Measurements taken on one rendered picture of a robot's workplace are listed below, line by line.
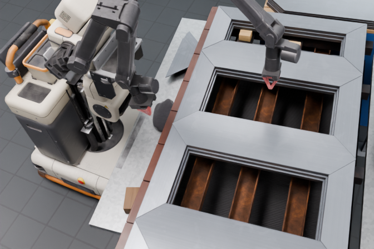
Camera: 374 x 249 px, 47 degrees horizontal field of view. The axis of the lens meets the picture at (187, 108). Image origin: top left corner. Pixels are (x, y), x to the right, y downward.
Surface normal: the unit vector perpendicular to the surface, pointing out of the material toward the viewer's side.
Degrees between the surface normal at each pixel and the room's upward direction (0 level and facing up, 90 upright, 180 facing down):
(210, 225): 0
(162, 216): 0
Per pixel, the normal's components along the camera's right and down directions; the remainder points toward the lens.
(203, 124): -0.09, -0.61
